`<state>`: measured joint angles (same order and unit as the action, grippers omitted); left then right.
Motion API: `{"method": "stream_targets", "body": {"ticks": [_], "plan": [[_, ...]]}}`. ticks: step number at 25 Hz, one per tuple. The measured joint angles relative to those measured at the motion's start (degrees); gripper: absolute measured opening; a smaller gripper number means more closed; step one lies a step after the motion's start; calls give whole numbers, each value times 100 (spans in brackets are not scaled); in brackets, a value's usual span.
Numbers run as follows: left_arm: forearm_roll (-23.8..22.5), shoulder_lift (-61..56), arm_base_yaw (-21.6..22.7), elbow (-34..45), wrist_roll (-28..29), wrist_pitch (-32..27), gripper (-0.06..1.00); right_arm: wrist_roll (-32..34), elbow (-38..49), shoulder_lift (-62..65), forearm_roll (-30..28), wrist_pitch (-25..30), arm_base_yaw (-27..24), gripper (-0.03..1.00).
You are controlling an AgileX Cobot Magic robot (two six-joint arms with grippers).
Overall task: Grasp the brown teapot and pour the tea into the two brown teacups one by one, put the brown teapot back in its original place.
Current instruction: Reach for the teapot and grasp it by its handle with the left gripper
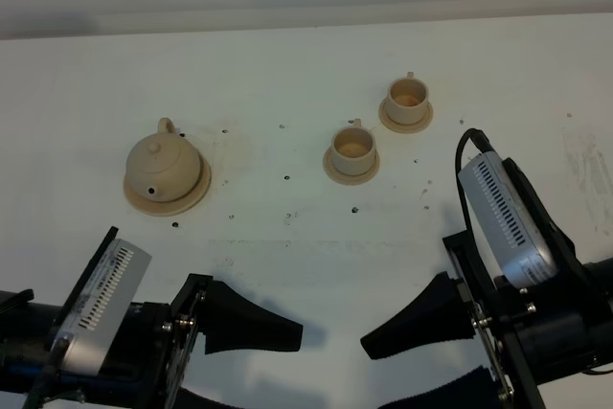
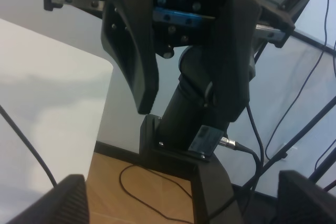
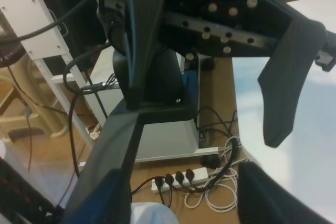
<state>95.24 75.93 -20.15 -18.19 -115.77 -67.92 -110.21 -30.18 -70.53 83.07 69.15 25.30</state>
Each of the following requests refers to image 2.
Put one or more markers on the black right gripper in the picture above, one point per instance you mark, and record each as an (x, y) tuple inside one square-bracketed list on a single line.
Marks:
[(133, 31)]

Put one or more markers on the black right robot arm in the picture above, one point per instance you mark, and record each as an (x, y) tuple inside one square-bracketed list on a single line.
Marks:
[(188, 64)]

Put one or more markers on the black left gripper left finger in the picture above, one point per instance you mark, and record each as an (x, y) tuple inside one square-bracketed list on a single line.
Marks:
[(65, 203)]

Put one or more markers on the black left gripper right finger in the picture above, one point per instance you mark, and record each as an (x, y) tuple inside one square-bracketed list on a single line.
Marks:
[(302, 201)]

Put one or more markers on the black tripod stand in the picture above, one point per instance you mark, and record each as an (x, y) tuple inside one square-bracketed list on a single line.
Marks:
[(280, 154)]

